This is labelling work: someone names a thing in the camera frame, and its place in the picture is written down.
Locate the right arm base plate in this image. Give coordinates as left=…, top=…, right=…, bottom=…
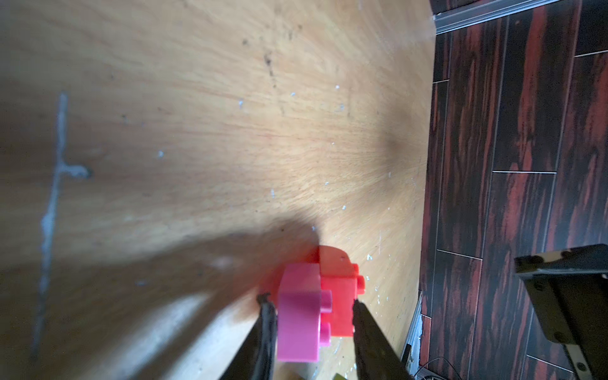
left=514, top=244, right=607, bottom=379

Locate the pink lego brick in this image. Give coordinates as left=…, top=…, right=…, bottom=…
left=276, top=263, right=333, bottom=363

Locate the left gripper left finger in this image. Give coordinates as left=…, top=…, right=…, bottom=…
left=220, top=293, right=278, bottom=380

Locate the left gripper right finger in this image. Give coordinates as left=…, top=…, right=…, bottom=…
left=352, top=300, right=413, bottom=380

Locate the red lego brick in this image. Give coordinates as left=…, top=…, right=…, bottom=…
left=261, top=245, right=366, bottom=337

